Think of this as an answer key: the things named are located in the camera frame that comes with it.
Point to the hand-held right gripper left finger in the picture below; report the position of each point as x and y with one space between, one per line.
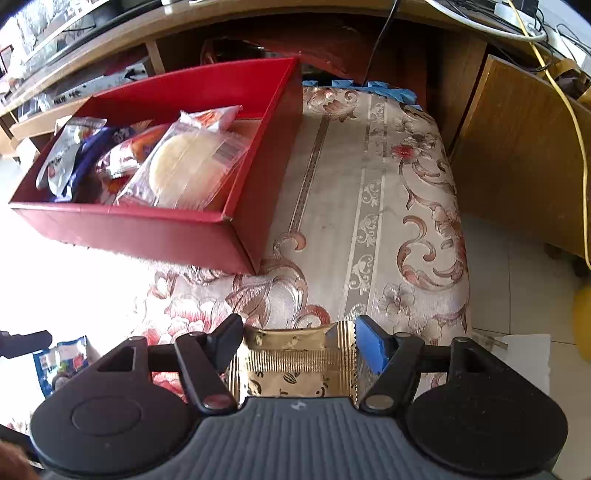
228 344

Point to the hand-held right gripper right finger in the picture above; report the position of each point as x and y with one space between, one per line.
371 344

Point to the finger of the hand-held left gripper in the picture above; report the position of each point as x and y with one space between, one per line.
23 342

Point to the blue colourful snack packet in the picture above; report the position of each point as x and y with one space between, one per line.
64 364

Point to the gold snack packet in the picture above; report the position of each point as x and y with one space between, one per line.
286 364

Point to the red cardboard box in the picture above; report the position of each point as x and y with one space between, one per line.
138 235

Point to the round bread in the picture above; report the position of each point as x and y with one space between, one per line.
184 170

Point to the white strawberry snack packet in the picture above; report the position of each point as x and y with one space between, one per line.
57 157

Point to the dark blue wafer packet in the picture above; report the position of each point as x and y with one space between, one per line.
90 154

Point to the pink clear snack packet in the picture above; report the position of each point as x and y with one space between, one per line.
117 161

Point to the floral patterned cushion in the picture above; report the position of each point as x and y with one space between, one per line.
332 207

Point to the white paper sheet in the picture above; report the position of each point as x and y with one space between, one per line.
526 360

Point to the wooden shelf unit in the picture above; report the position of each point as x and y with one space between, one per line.
32 124

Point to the bread packet with blue print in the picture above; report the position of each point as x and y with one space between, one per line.
143 138

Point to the wooden cabinet door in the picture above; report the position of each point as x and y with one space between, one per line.
517 161

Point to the blue cloth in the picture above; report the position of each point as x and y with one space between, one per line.
392 90

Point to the wooden desk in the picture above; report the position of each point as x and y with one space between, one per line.
277 23

